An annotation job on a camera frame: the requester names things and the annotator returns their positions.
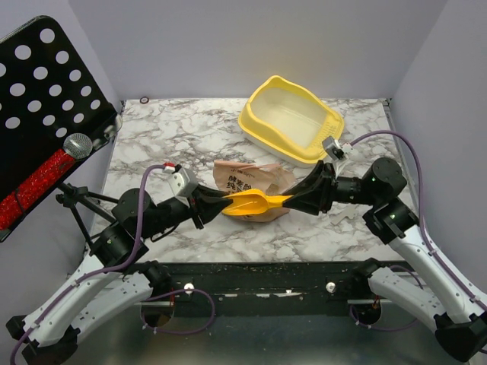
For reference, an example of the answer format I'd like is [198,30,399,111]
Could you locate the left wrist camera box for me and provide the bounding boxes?
[163,163,199,198]

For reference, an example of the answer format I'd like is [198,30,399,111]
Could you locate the black tripod stand legs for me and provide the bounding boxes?
[55,182,119,247]

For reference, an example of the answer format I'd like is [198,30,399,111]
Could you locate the yellow plastic litter scoop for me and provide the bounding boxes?
[222,189,291,216]

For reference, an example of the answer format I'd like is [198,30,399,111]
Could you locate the black perforated music stand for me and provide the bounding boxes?
[1,15,122,240]

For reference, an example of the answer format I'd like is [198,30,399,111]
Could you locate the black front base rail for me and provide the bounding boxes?
[124,260,391,324]

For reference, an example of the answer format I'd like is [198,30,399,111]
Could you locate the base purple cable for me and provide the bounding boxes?
[142,284,216,335]
[349,265,425,332]

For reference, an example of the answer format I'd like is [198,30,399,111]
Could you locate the pink cat litter bag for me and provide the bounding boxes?
[212,158,296,224]

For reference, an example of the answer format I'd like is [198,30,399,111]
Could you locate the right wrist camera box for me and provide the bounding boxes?
[322,136,354,163]

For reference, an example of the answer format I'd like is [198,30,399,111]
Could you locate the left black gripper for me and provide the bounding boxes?
[140,183,235,240]

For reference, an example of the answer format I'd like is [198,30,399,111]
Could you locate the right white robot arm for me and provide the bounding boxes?
[283,157,486,363]

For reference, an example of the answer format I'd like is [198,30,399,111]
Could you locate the red glitter microphone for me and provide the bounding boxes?
[1,133,93,230]

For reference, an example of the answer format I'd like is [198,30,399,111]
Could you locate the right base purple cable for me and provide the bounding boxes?
[349,265,425,332]

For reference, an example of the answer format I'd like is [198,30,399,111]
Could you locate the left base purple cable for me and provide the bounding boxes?
[142,284,216,335]

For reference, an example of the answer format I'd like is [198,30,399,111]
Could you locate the yellow plastic litter box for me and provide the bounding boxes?
[238,75,345,168]

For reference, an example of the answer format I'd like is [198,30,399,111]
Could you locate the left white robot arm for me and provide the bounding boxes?
[6,186,231,364]

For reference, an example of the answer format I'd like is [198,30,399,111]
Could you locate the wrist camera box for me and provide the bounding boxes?
[163,163,199,198]
[322,136,354,163]

